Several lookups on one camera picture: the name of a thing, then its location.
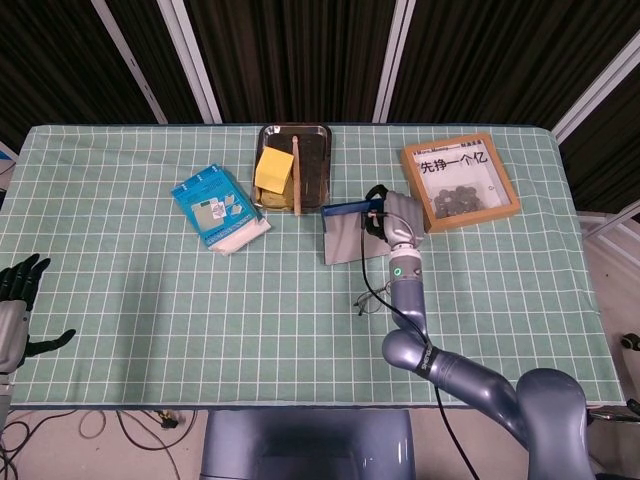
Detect dark metal tray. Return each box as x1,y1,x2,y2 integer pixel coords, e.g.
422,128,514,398
251,123,334,215

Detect green checked tablecloth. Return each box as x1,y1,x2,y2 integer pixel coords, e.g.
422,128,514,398
0,123,627,409

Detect dark blue glasses case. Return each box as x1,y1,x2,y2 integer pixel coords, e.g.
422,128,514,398
320,197,392,267

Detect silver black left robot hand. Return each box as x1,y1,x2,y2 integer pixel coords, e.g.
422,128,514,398
0,253,77,374

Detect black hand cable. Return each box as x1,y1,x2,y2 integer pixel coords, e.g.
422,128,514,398
359,211,479,480

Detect blue paper packet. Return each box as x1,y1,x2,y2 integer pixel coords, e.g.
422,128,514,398
171,162,273,258

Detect wooden frame coin box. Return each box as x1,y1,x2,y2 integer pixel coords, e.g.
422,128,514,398
399,131,520,234

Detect white partition post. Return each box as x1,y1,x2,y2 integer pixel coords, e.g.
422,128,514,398
91,0,169,125
371,0,417,124
156,0,224,125
551,36,640,145

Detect dark coins pile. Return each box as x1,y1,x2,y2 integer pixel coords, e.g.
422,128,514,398
431,184,485,220

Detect thin black metal eyeglasses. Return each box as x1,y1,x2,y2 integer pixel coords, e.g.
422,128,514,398
354,282,396,317

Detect wooden stick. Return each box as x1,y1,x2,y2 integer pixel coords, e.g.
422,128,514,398
291,135,303,217

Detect grey-blue robot torso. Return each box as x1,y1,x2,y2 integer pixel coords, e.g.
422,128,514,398
199,409,417,480

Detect black floor cables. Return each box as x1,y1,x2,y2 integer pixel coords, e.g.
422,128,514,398
0,409,197,480

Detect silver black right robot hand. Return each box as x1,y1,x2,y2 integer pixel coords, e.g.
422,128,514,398
363,183,427,249

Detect yellow sponge block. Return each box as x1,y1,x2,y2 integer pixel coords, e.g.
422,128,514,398
254,145,295,194

